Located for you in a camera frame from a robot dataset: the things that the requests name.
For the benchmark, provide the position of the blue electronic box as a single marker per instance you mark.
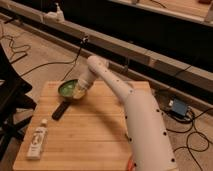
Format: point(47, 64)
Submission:
point(178, 108)

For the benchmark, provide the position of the black rectangular remote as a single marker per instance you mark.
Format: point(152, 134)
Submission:
point(58, 113)

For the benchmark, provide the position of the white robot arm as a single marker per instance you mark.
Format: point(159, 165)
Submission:
point(150, 144)

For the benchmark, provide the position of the white object on rail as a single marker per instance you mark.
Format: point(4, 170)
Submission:
point(58, 15)

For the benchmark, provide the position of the wooden rail beam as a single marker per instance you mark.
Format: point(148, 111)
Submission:
point(174, 50)

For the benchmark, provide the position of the black chair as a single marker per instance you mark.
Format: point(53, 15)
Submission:
point(13, 95)

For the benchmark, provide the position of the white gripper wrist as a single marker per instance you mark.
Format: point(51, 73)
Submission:
point(85, 81)

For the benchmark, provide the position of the green ceramic bowl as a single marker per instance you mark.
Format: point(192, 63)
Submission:
point(66, 89)

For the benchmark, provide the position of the white tube with cap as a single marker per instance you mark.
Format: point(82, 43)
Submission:
point(37, 141)

